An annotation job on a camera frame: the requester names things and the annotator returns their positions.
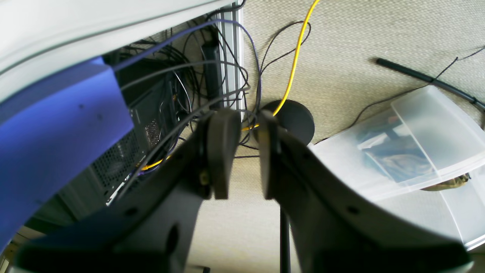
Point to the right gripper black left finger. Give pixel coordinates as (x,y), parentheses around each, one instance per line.
(150,229)

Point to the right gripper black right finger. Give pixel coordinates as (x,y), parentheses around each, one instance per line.
(335,230)

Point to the blue robot base cover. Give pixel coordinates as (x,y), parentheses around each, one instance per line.
(51,131)

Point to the clear plastic storage box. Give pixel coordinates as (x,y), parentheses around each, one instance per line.
(422,159)

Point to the black round stand base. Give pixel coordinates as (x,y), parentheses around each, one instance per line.
(295,122)

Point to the black computer tower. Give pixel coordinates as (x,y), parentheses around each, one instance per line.
(156,106)

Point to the black rod on floor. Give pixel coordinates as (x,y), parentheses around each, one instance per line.
(433,81)

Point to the aluminium frame post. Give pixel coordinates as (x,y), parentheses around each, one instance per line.
(232,41)

